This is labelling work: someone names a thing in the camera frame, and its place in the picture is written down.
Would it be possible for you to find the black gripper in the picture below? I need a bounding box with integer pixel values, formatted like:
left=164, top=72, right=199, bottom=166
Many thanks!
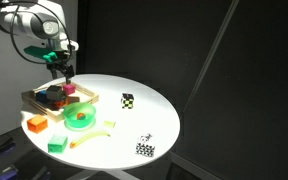
left=46, top=53, right=75, bottom=85

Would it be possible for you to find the grey block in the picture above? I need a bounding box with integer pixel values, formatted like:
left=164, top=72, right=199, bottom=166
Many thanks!
left=46, top=84, right=66, bottom=102

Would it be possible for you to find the pink cube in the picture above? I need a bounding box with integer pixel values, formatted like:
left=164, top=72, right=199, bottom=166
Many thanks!
left=62, top=83, right=77, bottom=96

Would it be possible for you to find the blue cube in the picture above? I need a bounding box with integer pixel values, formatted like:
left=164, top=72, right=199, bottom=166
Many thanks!
left=35, top=89, right=49, bottom=104

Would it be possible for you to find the wooden crate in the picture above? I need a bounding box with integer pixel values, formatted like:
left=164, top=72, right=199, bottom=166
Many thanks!
left=21, top=81, right=100, bottom=123

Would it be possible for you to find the orange block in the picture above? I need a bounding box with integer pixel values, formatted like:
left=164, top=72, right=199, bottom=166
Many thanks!
left=26, top=114, right=49, bottom=134

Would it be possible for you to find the small yellow-green cube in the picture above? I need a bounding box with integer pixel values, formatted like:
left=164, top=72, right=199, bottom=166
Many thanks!
left=103, top=119, right=117, bottom=129

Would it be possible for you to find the green block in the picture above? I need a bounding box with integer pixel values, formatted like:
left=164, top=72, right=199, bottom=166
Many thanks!
left=47, top=134, right=69, bottom=154

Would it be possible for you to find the black checkered cube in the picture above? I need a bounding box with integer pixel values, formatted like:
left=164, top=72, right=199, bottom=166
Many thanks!
left=120, top=92, right=135, bottom=110

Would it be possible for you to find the patterned number cube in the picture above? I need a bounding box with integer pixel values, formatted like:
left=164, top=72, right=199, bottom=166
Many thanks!
left=135, top=133, right=156, bottom=158

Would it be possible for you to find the green translucent bowl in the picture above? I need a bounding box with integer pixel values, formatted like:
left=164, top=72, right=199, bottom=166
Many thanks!
left=62, top=101, right=97, bottom=130

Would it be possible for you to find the yellow toy banana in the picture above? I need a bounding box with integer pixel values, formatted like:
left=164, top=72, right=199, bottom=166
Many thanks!
left=69, top=129, right=112, bottom=150

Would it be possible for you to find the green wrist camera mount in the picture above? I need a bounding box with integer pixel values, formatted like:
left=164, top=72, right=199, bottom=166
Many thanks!
left=23, top=45, right=59, bottom=64

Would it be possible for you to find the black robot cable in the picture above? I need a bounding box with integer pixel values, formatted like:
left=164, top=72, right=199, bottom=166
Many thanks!
left=9, top=0, right=74, bottom=66

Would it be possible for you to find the purple handled spring clamp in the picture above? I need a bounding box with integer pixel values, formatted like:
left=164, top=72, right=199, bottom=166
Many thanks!
left=0, top=137, right=17, bottom=162
left=0, top=167, right=19, bottom=180

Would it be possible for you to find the white table pedestal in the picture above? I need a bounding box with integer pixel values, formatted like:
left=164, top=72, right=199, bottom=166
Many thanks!
left=67, top=168, right=135, bottom=180

